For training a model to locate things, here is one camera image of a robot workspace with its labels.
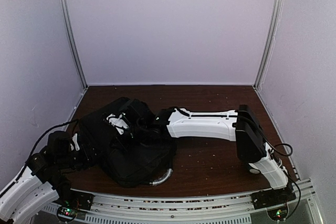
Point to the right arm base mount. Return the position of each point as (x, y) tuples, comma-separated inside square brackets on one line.
[(274, 201)]

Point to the white and dark blue bowl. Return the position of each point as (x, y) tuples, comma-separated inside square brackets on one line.
[(254, 171)]

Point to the aluminium front rail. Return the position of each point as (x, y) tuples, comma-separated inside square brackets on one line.
[(230, 208)]

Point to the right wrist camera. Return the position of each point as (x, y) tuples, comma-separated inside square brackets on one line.
[(117, 122)]

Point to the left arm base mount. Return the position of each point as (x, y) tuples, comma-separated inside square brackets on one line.
[(69, 209)]

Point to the left aluminium corner post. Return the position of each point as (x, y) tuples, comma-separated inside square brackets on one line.
[(72, 43)]

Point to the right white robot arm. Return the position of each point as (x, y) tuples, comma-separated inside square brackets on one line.
[(239, 126)]

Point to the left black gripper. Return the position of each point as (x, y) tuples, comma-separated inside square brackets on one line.
[(90, 159)]

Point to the aluminium corner post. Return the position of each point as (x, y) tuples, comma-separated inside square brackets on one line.
[(275, 17), (72, 43)]

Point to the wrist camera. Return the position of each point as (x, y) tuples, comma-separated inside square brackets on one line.
[(60, 143), (117, 122)]

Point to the black student backpack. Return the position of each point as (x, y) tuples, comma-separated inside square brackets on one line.
[(129, 162)]

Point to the right aluminium corner post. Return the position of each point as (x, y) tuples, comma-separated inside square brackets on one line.
[(275, 17)]

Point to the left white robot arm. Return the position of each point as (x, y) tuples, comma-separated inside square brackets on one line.
[(41, 181)]

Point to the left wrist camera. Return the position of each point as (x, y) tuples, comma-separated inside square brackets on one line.
[(60, 143)]

